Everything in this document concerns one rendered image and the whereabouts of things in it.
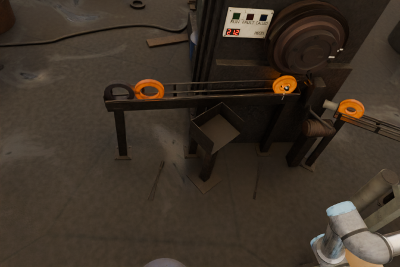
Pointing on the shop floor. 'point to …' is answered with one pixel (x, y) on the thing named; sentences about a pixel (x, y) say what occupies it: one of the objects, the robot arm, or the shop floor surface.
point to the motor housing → (308, 139)
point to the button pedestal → (384, 213)
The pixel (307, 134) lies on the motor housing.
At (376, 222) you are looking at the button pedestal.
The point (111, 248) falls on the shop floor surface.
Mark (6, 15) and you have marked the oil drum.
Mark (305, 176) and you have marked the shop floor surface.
